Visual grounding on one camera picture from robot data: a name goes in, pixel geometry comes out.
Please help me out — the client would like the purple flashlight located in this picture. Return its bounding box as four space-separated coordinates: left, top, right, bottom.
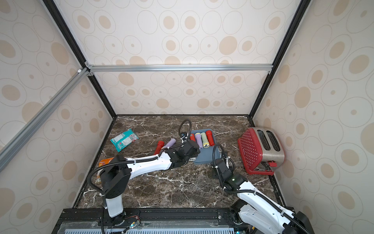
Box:
163 138 176 149
194 133 203 149

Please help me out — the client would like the light green flashlight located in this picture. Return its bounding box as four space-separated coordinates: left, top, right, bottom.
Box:
201 132 210 148

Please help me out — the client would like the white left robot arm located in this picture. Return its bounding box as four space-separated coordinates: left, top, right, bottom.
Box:
87 140 200 218

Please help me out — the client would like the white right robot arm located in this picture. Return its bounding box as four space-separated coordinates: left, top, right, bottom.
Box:
212 159 314 234

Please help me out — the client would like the blue plastic storage box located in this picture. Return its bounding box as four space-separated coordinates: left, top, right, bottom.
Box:
191 129 221 165

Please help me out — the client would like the red polka dot toaster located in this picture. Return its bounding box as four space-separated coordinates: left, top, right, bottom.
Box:
238 127 285 176

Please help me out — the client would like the teal snack packet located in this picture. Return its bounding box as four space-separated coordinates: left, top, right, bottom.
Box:
111 129 139 152

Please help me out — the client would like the orange snack packet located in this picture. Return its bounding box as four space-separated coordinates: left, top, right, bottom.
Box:
95 158 114 183

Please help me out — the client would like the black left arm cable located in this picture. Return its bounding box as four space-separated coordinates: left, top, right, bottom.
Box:
178 119 192 141

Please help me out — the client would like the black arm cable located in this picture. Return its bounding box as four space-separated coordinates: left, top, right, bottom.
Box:
178 119 192 141
212 144 234 170

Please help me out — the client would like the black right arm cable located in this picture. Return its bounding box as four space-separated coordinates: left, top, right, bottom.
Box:
212 144 234 170

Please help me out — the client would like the silver aluminium rail back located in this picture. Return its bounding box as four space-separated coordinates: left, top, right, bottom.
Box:
88 64 273 72

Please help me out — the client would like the silver aluminium rail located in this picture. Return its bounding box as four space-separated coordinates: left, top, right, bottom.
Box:
1 68 88 170
88 64 273 72

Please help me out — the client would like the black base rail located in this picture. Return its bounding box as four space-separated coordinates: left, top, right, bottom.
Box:
52 207 258 234

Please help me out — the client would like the silver aluminium rail left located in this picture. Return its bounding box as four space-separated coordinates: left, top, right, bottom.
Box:
1 68 88 170

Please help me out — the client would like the black frame post left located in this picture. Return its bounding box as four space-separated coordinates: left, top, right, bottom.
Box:
42 0 117 119

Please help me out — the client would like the black frame post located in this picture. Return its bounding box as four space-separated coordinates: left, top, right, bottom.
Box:
248 0 311 121
42 0 117 119

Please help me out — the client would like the black frame post right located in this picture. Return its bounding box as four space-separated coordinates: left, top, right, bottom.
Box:
248 0 311 121

